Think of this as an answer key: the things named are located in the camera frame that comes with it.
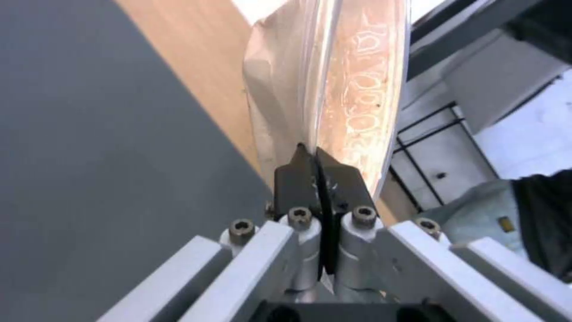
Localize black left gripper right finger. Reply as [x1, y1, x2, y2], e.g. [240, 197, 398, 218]
[315, 147, 572, 322]

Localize white furniture unit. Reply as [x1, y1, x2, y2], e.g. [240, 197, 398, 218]
[401, 0, 572, 135]

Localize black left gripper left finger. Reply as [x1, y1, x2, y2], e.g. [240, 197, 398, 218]
[95, 142, 324, 322]

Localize white cabinet with black frame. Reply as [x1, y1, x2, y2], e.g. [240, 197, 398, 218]
[387, 100, 498, 214]

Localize translucent takeout bag orange print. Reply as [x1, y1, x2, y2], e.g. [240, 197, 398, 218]
[240, 0, 413, 215]

